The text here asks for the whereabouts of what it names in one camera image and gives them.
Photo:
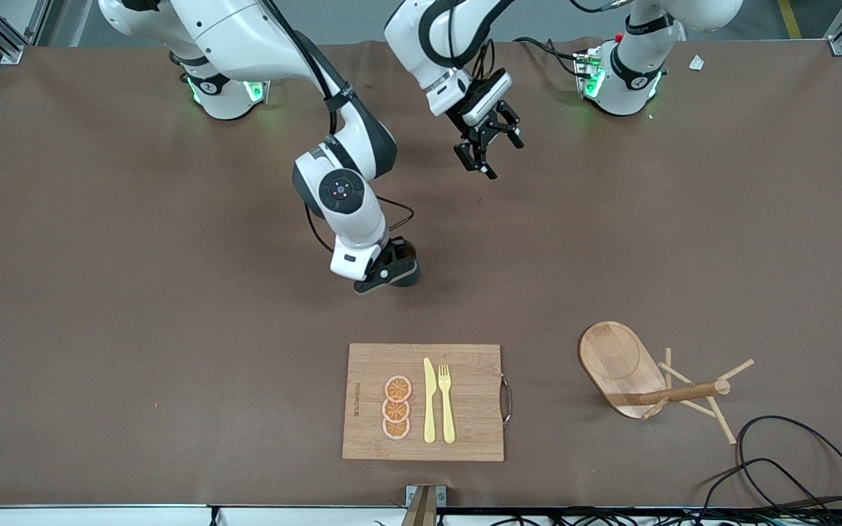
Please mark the wooden mug rack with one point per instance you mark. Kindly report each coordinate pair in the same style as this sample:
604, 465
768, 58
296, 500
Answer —
618, 358

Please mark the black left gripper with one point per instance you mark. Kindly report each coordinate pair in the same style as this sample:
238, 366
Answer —
481, 130

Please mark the white paper scrap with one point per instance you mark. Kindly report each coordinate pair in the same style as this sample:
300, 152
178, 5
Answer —
696, 63

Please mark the dark green cup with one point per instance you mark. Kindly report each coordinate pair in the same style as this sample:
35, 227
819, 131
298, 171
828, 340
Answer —
411, 256

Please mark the orange slice toy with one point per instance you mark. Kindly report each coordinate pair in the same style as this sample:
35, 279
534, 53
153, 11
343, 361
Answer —
397, 388

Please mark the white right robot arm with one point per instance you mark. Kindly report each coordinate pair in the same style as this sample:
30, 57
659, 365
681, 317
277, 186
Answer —
245, 36

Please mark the grey metal bracket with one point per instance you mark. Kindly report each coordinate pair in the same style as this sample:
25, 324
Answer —
441, 495

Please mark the yellow plastic knife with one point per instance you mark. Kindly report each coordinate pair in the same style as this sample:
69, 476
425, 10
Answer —
429, 402

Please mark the yellow plastic fork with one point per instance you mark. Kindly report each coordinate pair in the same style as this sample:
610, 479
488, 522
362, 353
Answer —
448, 409

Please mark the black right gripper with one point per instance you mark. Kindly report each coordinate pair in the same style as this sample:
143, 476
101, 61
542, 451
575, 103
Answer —
400, 252

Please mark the brown table cover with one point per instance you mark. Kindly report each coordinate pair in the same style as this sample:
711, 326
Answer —
172, 329

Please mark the brown bar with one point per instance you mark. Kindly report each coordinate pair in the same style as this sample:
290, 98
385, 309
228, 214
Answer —
421, 511

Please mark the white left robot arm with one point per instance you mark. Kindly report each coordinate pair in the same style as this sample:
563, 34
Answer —
406, 36

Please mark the bamboo cutting board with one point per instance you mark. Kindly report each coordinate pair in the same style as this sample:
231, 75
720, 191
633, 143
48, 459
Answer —
465, 365

